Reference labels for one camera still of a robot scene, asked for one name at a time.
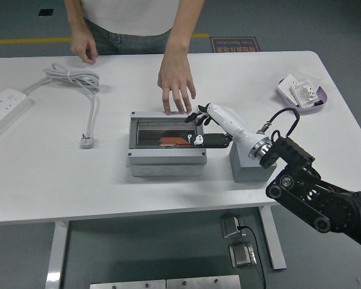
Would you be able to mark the metal floor socket box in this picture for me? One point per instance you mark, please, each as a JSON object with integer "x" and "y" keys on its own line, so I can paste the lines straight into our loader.
{"x": 230, "y": 225}
{"x": 242, "y": 256}

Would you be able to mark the orange cylindrical battery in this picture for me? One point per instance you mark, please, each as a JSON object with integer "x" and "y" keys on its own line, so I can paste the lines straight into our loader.
{"x": 174, "y": 141}

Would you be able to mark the grey block with round hole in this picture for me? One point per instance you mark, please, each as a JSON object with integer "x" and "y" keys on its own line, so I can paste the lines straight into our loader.
{"x": 246, "y": 171}

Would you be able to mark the white table leg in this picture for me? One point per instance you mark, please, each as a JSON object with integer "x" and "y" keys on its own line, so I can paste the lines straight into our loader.
{"x": 273, "y": 241}
{"x": 56, "y": 256}

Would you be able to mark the person's right forearm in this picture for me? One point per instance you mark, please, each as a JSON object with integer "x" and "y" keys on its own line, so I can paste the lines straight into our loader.
{"x": 78, "y": 18}

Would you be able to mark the grey metal plate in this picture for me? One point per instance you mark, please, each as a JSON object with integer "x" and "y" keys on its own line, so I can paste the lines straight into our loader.
{"x": 126, "y": 284}
{"x": 203, "y": 282}

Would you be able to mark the person's left forearm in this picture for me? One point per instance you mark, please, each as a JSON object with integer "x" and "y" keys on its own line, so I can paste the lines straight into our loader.
{"x": 185, "y": 21}

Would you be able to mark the transparent hinged box lid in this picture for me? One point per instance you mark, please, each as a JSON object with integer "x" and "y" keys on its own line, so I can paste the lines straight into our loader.
{"x": 150, "y": 132}

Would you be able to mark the purple plastic tray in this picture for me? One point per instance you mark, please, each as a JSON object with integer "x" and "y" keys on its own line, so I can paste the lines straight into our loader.
{"x": 304, "y": 110}

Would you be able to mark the white power strip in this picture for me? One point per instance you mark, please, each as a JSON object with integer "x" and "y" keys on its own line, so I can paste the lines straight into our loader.
{"x": 3, "y": 105}

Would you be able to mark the person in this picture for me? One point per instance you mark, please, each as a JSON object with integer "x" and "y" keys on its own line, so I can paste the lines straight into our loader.
{"x": 132, "y": 15}

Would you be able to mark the clear plastic bag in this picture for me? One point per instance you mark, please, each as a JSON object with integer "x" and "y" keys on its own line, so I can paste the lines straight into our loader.
{"x": 311, "y": 75}

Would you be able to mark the plain white square box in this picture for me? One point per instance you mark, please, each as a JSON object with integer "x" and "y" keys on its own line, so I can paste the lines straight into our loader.
{"x": 285, "y": 87}

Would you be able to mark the dark floor sign with text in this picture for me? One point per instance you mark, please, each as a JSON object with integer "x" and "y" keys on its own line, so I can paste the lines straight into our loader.
{"x": 234, "y": 45}

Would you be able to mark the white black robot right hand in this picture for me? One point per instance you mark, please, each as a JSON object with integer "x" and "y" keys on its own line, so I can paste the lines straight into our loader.
{"x": 231, "y": 120}

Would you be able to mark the grey electrical junction box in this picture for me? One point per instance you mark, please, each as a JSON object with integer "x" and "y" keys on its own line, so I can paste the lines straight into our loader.
{"x": 165, "y": 170}

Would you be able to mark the person's right hand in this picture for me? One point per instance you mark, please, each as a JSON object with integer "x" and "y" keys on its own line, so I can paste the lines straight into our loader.
{"x": 84, "y": 48}

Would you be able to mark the white labelled switch module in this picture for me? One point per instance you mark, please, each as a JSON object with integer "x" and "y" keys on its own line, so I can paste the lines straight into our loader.
{"x": 305, "y": 93}

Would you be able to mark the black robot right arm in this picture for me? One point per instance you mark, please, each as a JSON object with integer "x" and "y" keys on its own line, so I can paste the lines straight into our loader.
{"x": 334, "y": 207}

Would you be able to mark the black square floor plate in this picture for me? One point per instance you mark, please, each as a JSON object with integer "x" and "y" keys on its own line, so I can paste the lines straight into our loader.
{"x": 45, "y": 12}

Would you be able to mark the small black part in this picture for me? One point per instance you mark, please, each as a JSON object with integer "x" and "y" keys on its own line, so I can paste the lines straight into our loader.
{"x": 319, "y": 103}

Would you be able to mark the person's left hand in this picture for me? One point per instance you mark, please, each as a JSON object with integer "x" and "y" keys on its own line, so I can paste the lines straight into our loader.
{"x": 176, "y": 78}

